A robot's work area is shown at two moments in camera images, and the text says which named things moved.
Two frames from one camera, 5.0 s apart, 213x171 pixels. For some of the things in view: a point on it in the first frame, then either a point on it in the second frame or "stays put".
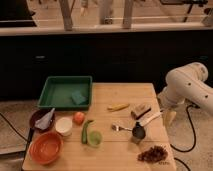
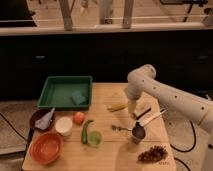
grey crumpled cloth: x=44 y=122 stays put
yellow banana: x=118 y=107 stays put
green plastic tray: x=70 y=92 stays put
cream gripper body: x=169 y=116 -> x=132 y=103
